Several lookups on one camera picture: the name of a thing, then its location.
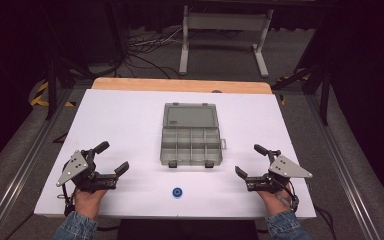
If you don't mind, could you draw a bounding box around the black metal stand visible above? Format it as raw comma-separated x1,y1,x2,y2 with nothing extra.
270,9,335,127

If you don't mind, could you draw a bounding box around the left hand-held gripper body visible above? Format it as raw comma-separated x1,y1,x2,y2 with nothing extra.
55,149,120,193

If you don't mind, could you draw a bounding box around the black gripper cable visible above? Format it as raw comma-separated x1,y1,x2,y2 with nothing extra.
56,182,77,218
276,179,338,240

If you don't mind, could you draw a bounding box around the clear plastic compartment box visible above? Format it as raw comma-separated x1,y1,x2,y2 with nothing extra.
159,101,228,169

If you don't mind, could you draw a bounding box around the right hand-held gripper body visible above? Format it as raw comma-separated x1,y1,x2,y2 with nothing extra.
245,149,314,195

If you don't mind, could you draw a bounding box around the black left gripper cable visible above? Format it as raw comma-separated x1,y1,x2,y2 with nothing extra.
56,182,77,218

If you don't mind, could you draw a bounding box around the white table board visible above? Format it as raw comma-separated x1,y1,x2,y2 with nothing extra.
33,88,317,220

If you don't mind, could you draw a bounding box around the person's right hand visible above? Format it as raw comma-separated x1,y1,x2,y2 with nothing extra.
257,185,296,217

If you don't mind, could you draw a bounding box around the white metal stand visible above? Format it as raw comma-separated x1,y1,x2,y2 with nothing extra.
178,4,275,79

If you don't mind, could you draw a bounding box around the aluminium floor rail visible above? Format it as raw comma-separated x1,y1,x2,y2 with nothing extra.
304,93,383,240
0,84,78,240

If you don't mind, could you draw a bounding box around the bundle of floor cables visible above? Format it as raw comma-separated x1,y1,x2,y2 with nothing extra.
123,25,185,80

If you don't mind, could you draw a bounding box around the person's left hand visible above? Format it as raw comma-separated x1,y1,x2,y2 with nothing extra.
73,188,108,221

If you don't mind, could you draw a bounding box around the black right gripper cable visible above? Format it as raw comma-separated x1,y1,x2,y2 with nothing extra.
276,179,338,240

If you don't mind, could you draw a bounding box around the yellow black hazard tape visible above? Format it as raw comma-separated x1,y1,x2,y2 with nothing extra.
29,81,77,109

